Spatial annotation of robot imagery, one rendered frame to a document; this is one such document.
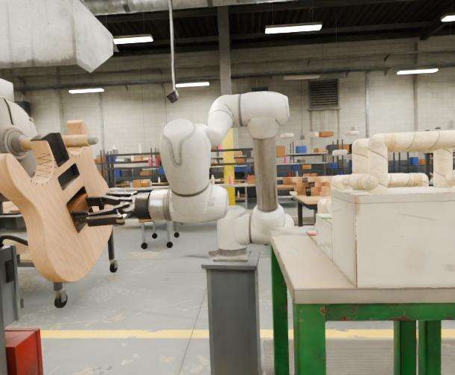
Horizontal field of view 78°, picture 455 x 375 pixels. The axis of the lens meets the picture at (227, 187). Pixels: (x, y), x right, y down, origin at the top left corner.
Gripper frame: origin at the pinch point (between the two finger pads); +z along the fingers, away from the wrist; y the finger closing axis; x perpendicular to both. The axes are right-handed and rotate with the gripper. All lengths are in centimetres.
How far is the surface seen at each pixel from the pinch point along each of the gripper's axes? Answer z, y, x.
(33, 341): 30, -9, -48
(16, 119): 15.6, 9.7, 23.8
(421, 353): -109, -2, -70
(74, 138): -2.4, 4.0, 19.3
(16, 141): 12.7, 3.3, 19.6
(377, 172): -70, -18, 17
